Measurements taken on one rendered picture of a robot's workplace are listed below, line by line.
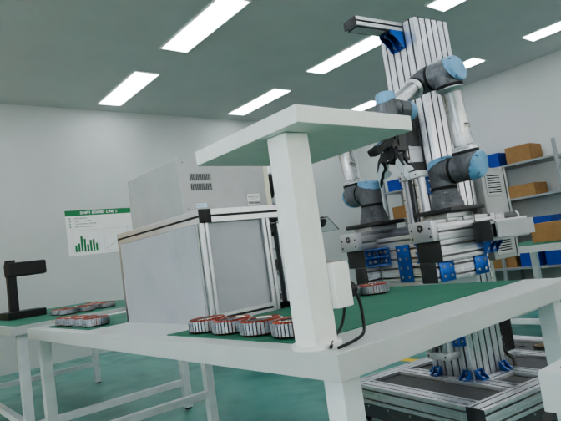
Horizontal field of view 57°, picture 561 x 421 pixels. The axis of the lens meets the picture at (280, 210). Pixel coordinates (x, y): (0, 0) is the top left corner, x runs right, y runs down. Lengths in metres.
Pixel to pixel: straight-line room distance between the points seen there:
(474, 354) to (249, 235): 1.39
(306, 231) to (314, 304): 0.14
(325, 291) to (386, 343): 0.15
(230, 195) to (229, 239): 0.24
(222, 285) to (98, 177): 5.98
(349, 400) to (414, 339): 0.19
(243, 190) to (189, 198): 0.23
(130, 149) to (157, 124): 0.62
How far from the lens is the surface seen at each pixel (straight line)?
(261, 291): 1.80
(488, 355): 2.81
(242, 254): 1.77
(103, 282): 7.43
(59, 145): 7.54
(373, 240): 2.70
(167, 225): 1.87
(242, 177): 1.97
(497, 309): 1.39
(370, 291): 1.87
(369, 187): 2.77
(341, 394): 1.02
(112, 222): 7.54
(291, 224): 1.01
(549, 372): 0.74
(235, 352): 1.20
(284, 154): 1.02
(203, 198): 1.86
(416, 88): 2.40
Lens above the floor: 0.93
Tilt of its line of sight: 5 degrees up
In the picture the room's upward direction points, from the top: 8 degrees counter-clockwise
